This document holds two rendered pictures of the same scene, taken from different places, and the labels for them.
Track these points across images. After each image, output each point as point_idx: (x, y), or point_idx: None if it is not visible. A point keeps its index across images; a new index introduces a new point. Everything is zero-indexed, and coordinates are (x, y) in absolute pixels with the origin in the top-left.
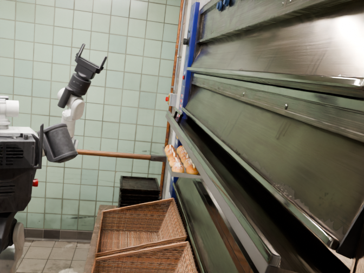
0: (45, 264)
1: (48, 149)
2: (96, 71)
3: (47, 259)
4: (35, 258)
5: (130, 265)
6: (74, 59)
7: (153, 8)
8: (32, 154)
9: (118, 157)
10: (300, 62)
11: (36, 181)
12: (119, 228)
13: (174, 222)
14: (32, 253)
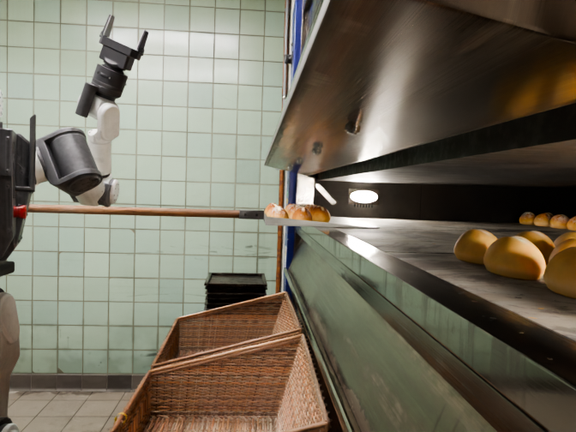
0: (105, 423)
1: (51, 166)
2: (132, 55)
3: (109, 416)
4: (91, 416)
5: (209, 381)
6: (141, 121)
7: (246, 42)
8: (8, 151)
9: (212, 259)
10: None
11: (21, 207)
12: (206, 345)
13: (286, 321)
14: (88, 409)
